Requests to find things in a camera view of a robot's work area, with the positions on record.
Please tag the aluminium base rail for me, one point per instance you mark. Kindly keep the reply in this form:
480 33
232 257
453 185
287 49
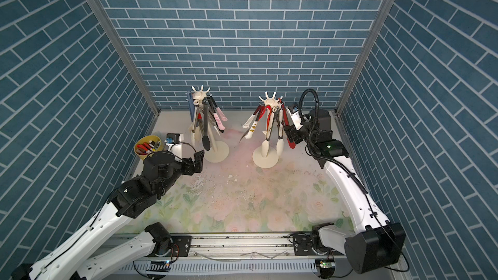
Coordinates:
216 254

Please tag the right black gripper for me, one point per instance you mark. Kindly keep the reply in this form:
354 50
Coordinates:
292 133

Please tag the steel tongs cream ends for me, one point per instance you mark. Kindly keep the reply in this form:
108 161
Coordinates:
280 142

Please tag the red steel tongs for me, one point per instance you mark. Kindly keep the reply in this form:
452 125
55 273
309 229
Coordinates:
287 124

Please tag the steel tongs cream tips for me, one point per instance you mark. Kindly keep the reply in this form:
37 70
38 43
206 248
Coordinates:
195 127

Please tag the steel tongs white tips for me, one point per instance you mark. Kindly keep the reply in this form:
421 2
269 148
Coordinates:
265 146

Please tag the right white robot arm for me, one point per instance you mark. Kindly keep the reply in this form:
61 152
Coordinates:
375 241

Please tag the cream utensil rack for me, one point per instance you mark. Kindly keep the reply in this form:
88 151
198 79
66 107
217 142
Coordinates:
267 156
221 152

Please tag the blue cream tongs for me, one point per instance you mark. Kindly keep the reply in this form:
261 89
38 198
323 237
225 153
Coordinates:
191 106

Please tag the markers in cup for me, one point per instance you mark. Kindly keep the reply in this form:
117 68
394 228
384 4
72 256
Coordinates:
147 147

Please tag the black steel tongs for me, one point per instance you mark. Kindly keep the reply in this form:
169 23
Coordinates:
208 139

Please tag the small white tongs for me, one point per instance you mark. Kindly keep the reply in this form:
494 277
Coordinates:
251 123

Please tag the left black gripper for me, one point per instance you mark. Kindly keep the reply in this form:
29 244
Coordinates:
198 162

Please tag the yellow cup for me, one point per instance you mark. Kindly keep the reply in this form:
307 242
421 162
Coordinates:
147 138

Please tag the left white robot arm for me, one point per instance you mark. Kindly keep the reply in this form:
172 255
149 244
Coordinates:
75 258

